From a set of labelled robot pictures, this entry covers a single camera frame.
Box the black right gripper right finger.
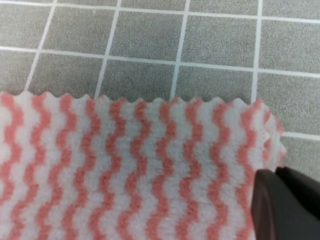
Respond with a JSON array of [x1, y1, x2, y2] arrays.
[[275, 167, 320, 240]]

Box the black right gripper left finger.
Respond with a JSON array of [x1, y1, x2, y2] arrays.
[[251, 169, 300, 240]]

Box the pink white wavy striped towel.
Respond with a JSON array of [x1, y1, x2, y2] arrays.
[[0, 91, 286, 240]]

